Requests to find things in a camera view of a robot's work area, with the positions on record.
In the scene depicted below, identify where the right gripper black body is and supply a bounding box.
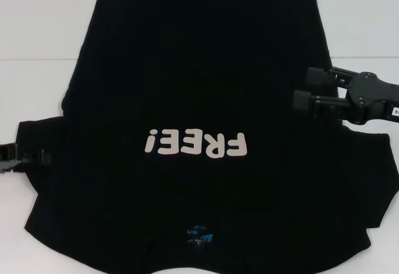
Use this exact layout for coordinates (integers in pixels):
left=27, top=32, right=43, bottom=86
left=342, top=71, right=399, bottom=126

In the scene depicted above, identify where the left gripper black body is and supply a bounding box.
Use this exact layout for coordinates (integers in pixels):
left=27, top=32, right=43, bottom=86
left=0, top=142, right=32, bottom=174

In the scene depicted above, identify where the black shirt with FREE print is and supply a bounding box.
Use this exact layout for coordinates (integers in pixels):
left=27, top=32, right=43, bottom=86
left=17, top=0, right=399, bottom=274

